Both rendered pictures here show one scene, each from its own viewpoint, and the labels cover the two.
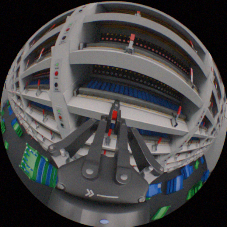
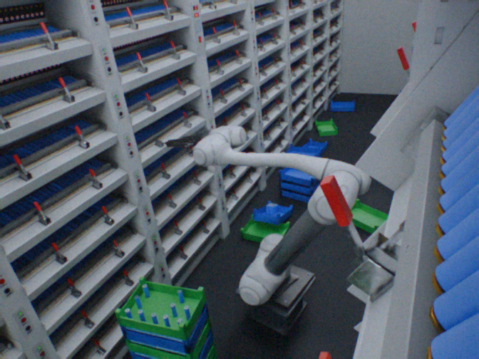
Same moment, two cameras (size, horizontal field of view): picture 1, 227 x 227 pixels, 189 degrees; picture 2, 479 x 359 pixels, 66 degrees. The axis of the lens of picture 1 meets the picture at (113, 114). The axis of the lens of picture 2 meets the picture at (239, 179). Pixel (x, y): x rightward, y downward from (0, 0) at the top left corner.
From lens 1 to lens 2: 1.77 m
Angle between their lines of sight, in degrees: 50
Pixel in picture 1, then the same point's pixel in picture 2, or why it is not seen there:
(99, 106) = (153, 149)
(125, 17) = (142, 80)
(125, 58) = (155, 115)
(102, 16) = (132, 85)
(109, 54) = (150, 117)
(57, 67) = (127, 139)
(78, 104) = (145, 157)
